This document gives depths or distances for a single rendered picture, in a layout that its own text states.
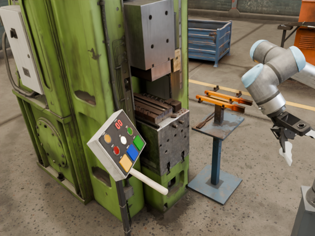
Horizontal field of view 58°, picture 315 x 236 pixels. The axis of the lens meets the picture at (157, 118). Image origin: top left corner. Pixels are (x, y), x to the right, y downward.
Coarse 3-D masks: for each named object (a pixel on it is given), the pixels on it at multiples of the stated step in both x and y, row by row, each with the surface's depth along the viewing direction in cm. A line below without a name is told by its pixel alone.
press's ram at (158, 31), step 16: (144, 0) 180; (160, 0) 177; (128, 16) 176; (144, 16) 170; (160, 16) 180; (128, 32) 182; (144, 32) 174; (160, 32) 185; (128, 48) 188; (144, 48) 178; (160, 48) 189; (144, 64) 184
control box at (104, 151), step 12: (108, 120) 171; (120, 120) 171; (108, 132) 159; (120, 132) 168; (96, 144) 151; (108, 144) 156; (120, 144) 164; (132, 144) 173; (144, 144) 183; (108, 156) 153; (120, 156) 160; (108, 168) 158; (120, 168) 157
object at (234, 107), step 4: (196, 96) 233; (200, 96) 231; (204, 96) 231; (204, 100) 229; (208, 100) 226; (212, 100) 224; (216, 100) 224; (220, 104) 221; (228, 104) 217; (232, 104) 217; (236, 104) 214; (232, 108) 214; (236, 108) 214; (240, 108) 211; (244, 108) 209; (240, 112) 212
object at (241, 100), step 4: (204, 92) 240; (212, 92) 236; (216, 92) 236; (220, 96) 232; (224, 96) 230; (228, 96) 228; (232, 96) 228; (232, 100) 226; (236, 100) 224; (240, 100) 222; (244, 100) 221; (248, 100) 220; (248, 104) 219; (252, 104) 220
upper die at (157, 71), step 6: (168, 60) 200; (132, 66) 201; (156, 66) 192; (162, 66) 197; (168, 66) 202; (132, 72) 204; (138, 72) 199; (144, 72) 195; (150, 72) 191; (156, 72) 194; (162, 72) 198; (168, 72) 204; (144, 78) 197; (150, 78) 193; (156, 78) 196
